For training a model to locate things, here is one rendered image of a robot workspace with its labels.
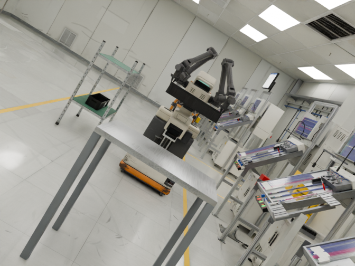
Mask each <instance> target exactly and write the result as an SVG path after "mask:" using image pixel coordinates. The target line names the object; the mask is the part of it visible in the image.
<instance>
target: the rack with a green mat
mask: <svg viewBox="0 0 355 266"><path fill-rule="evenodd" d="M105 43H106V41H104V40H103V41H102V43H101V45H100V47H99V49H98V50H97V52H96V54H95V55H94V57H93V59H92V60H91V62H90V64H89V66H88V67H87V69H86V71H85V73H84V74H83V76H82V78H81V80H80V81H79V83H78V85H77V87H76V88H75V90H74V92H73V94H72V95H71V97H70V99H69V101H68V102H67V104H66V106H65V108H64V109H63V111H62V112H61V115H60V116H59V118H58V120H57V121H56V123H55V124H56V125H59V123H60V121H61V119H62V117H63V115H64V114H65V112H66V110H67V108H68V107H69V105H70V103H71V102H73V103H75V104H76V105H78V106H80V107H81V108H80V110H79V112H78V113H77V115H76V116H77V117H79V116H80V113H81V112H82V110H83V109H84V110H86V111H88V112H89V113H91V114H93V115H94V116H96V117H98V118H99V119H101V120H100V122H99V123H98V125H101V124H102V122H103V121H104V120H105V119H107V118H109V117H110V116H111V118H110V120H109V122H111V121H112V120H113V118H114V116H115V114H116V113H117V111H118V109H119V108H120V106H121V105H122V103H123V101H124V100H125V98H126V96H127V95H128V93H129V91H130V90H131V88H132V86H133V84H134V83H135V81H136V79H137V78H138V76H139V74H140V73H141V71H142V69H143V68H144V66H145V63H143V65H142V66H141V68H140V70H139V71H138V72H136V71H135V70H134V69H135V67H136V65H137V63H138V61H135V63H134V64H133V66H132V68H130V67H128V66H127V65H125V64H123V63H122V62H120V61H118V60H117V59H116V58H114V55H115V53H116V52H117V50H118V48H119V47H116V48H115V50H114V51H113V53H112V55H111V56H110V55H106V54H102V53H100V51H101V49H102V48H103V46H104V45H105ZM97 56H99V57H101V58H102V59H104V60H105V61H107V64H106V65H105V67H104V69H103V70H102V72H101V74H100V76H99V77H98V79H97V81H96V83H95V84H94V86H93V87H92V89H91V91H90V93H89V94H87V95H83V96H78V97H75V95H76V93H77V91H78V90H79V88H80V86H81V84H82V83H83V81H84V79H85V77H86V76H87V74H88V72H89V70H90V69H91V67H92V65H93V63H94V62H95V60H96V58H97ZM109 64H112V65H114V66H115V67H117V68H119V69H120V70H122V71H123V72H125V73H127V76H126V78H125V80H124V81H123V83H122V84H121V86H120V88H119V89H118V91H117V93H116V94H115V96H114V98H113V100H112V101H111V103H110V105H109V106H108V105H107V106H106V107H104V108H101V109H99V110H95V109H94V108H92V107H90V106H89V105H87V104H85V102H86V100H87V99H88V97H89V95H91V94H92V93H93V91H94V89H95V87H96V86H97V84H98V82H99V81H100V79H101V77H102V75H103V74H104V72H105V71H106V69H107V67H108V65H109ZM130 75H135V76H136V77H135V78H134V80H133V81H132V83H131V85H130V86H129V88H128V90H127V91H126V93H125V95H124V96H123V98H122V100H121V102H120V103H119V105H118V107H117V108H116V110H115V109H113V108H112V105H113V104H114V102H115V100H116V99H117V97H118V95H119V94H120V92H121V90H122V88H123V87H124V85H125V83H126V82H127V80H128V78H129V77H130Z"/></svg>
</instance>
